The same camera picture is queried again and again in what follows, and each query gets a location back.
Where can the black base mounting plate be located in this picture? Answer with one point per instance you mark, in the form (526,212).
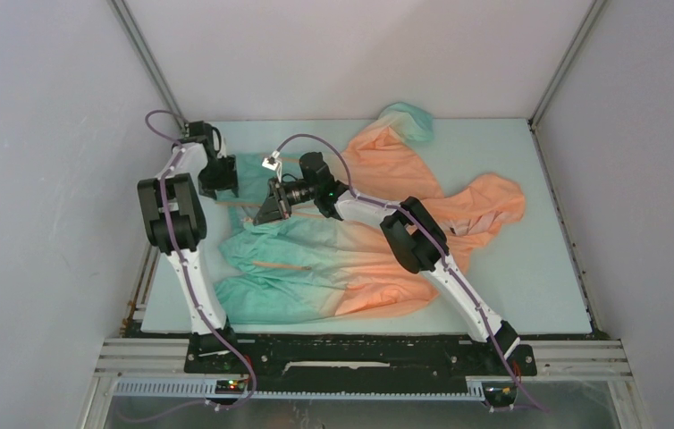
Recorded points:
(358,364)

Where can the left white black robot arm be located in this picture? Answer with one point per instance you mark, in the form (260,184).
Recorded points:
(176,225)

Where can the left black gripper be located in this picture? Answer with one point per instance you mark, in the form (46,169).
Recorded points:
(227,181)

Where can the teal and orange gradient jacket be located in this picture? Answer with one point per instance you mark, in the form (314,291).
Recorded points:
(311,268)

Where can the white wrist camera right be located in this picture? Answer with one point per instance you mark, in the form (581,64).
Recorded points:
(272,162)

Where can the light foam table mat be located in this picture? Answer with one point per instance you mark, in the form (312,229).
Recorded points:
(525,274)

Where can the aluminium frame rail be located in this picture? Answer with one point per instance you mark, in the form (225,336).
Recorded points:
(154,367)

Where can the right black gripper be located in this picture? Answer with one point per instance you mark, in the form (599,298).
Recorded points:
(274,208)

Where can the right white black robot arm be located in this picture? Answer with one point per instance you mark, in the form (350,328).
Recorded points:
(415,239)

